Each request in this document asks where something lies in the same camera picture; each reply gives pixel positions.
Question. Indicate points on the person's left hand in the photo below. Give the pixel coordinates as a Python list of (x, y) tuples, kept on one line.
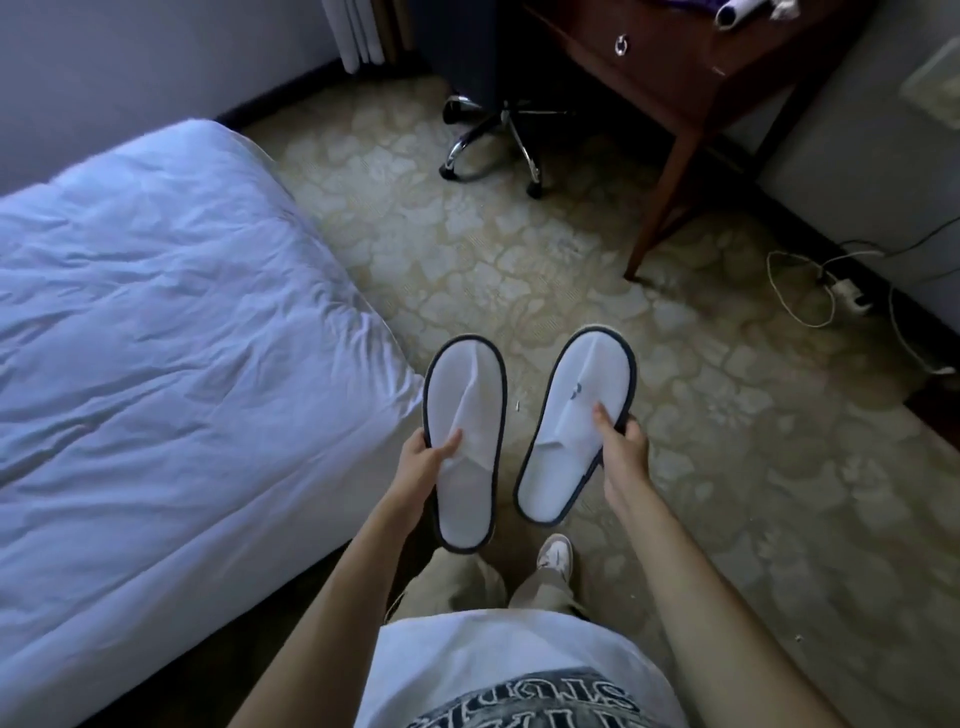
[(411, 480)]

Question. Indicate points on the person's right hand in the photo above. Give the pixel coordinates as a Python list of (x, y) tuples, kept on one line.
[(624, 459)]

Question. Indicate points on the person's left thumb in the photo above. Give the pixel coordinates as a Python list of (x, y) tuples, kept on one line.
[(445, 445)]

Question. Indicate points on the person's right thumb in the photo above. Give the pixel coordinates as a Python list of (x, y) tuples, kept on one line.
[(602, 419)]

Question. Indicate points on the white slipper with small print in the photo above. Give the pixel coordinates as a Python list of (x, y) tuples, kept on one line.
[(577, 420)]

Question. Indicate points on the plain white slipper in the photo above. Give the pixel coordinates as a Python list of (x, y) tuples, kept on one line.
[(466, 420)]

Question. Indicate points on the person's left forearm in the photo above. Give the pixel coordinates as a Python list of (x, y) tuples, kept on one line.
[(330, 622)]

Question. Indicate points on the person's right forearm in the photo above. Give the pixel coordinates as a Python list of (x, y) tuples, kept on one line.
[(712, 607)]

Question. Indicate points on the person's beige trousers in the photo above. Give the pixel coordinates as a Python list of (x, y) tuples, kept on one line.
[(480, 585)]

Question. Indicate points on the person's beige shoe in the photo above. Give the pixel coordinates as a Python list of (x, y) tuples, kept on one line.
[(556, 556)]

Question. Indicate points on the person's white printed shirt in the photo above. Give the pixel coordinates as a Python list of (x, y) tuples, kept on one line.
[(517, 667)]

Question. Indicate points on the bed with white duvet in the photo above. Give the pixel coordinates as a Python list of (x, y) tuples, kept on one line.
[(150, 390)]

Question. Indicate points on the black office chair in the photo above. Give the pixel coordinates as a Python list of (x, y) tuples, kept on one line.
[(495, 90)]

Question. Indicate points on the brown wooden desk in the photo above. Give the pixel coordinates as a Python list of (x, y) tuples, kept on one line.
[(697, 67)]

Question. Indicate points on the white curtain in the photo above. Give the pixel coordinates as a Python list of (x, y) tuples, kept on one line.
[(358, 30)]

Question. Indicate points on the white rolled item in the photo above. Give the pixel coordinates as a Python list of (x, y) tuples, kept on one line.
[(739, 11)]

